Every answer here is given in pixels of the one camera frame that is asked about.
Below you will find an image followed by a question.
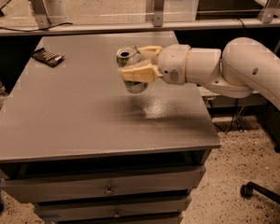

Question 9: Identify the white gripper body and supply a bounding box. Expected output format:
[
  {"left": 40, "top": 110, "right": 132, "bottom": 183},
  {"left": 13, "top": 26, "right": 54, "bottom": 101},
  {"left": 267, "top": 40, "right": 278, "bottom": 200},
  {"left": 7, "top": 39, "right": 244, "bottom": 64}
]
[{"left": 158, "top": 44, "right": 190, "bottom": 85}]

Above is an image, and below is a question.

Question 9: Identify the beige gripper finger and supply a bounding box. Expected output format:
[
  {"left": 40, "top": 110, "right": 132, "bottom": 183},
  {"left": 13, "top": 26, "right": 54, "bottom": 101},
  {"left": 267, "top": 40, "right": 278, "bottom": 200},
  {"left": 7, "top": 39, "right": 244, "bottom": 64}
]
[
  {"left": 118, "top": 60, "right": 162, "bottom": 83},
  {"left": 138, "top": 46, "right": 162, "bottom": 64}
]

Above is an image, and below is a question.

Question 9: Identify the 7up soda can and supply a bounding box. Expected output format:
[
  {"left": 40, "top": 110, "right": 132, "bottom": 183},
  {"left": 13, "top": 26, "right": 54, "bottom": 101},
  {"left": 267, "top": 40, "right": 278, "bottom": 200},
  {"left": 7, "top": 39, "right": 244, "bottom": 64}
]
[{"left": 117, "top": 45, "right": 148, "bottom": 94}]

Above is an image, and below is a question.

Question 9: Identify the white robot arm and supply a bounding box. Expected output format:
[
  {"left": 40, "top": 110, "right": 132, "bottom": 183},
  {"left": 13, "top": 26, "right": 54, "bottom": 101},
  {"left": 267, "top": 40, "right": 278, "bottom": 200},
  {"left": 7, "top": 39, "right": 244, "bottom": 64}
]
[{"left": 117, "top": 37, "right": 280, "bottom": 111}]

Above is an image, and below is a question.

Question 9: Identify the grey drawer cabinet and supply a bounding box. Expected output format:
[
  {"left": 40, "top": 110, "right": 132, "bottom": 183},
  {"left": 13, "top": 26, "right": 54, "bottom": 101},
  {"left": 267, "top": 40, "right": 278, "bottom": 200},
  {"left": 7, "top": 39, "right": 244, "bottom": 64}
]
[{"left": 0, "top": 32, "right": 219, "bottom": 224}]

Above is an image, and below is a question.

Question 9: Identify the top drawer with knob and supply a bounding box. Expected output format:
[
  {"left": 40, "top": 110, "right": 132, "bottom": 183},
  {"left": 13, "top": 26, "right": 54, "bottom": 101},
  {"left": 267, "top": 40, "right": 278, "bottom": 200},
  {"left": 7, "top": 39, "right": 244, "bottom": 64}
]
[{"left": 1, "top": 165, "right": 205, "bottom": 203}]

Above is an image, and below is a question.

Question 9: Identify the drawer with knob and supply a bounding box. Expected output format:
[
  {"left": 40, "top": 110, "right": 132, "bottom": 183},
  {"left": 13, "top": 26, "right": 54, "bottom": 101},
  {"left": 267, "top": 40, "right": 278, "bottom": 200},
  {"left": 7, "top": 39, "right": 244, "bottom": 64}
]
[
  {"left": 35, "top": 193, "right": 191, "bottom": 222},
  {"left": 1, "top": 165, "right": 205, "bottom": 203}
]

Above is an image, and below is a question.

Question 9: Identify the black office chair base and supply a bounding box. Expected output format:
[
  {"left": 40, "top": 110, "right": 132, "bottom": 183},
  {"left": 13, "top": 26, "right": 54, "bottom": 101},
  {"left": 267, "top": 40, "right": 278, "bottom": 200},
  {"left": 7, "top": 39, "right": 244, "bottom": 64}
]
[{"left": 240, "top": 182, "right": 280, "bottom": 204}]

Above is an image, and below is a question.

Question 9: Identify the black cable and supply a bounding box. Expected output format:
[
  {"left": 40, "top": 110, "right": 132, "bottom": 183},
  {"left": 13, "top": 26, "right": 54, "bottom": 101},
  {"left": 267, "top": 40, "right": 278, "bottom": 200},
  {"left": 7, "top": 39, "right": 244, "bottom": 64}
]
[{"left": 0, "top": 21, "right": 74, "bottom": 33}]

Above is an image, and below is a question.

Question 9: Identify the metal railing frame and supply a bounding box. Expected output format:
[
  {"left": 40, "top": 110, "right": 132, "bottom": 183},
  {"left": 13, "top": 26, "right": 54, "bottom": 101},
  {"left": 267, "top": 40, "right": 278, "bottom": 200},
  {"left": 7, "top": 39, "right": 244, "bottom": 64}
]
[{"left": 0, "top": 0, "right": 280, "bottom": 35}]

